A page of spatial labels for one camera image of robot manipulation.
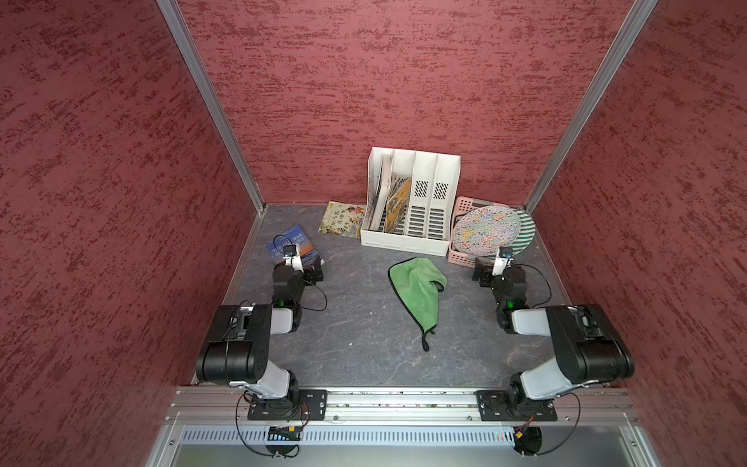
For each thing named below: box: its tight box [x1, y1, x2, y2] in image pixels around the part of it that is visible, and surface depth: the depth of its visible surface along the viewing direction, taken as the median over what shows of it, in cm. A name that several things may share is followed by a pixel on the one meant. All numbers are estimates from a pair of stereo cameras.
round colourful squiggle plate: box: [451, 205, 522, 256], surface depth 107 cm
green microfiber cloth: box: [388, 256, 449, 353], surface depth 96 cm
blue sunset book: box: [266, 223, 323, 266], surface depth 109 cm
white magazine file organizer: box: [360, 145, 463, 257], surface depth 108 cm
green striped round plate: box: [511, 209, 536, 256], surface depth 98 cm
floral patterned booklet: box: [318, 200, 367, 239], surface depth 119 cm
